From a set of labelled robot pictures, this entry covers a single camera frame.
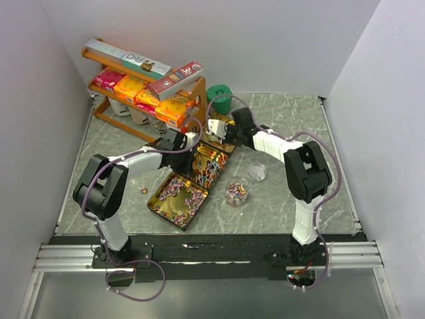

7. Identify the tin of round lollipops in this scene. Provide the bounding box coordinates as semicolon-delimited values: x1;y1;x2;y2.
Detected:
186;142;229;189

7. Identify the tin of pastel candies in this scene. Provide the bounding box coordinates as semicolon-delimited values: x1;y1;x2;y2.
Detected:
201;112;236;156

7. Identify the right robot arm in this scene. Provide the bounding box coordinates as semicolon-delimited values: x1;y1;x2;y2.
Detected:
222;108;332;265

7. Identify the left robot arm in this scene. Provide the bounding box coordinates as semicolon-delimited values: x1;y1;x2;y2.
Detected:
72;129;200;267

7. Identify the green covered jar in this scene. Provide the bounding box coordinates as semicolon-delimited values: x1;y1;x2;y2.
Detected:
206;84;232;115

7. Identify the tin of swirl lollipops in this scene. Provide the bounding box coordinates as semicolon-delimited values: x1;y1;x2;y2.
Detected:
147;172;209;231

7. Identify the clear round lid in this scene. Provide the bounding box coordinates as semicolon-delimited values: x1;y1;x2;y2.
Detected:
246;163;268;182

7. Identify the fallen swirl lollipop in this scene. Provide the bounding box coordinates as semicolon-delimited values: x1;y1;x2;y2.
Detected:
139;187;148;195

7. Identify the orange snack box right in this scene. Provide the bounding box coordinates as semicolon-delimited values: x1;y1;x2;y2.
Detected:
155;94;195;127

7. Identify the orange snack box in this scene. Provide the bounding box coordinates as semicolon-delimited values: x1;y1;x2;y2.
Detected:
155;94;195;127
114;74;148;105

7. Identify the clear plastic cup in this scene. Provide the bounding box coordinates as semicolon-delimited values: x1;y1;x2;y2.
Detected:
224;178;248;207

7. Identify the orange wooden shelf rack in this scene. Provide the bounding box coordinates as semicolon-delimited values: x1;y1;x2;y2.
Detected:
82;47;206;142

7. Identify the yellow pink snack box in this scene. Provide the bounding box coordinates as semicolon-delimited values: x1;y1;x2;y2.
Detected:
135;88;161;116

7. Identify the red white long box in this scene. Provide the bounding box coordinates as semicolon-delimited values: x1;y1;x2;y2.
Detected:
147;60;204;101

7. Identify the orange snack box left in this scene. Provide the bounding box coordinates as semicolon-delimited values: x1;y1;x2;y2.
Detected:
114;74;148;105

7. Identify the white teal cat box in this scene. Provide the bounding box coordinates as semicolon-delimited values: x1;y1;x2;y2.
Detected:
121;51;173;80

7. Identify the grey long box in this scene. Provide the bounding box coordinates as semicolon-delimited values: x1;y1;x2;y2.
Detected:
85;39;127;65

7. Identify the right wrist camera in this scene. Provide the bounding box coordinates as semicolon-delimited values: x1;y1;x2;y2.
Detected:
207;119;228;144

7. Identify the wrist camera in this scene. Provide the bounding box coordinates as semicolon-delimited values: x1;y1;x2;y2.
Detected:
181;128;199;149
207;119;228;144

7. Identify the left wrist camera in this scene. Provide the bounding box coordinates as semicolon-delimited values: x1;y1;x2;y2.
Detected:
181;128;199;149

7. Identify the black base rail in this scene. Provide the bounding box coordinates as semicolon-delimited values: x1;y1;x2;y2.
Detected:
91;232;333;283

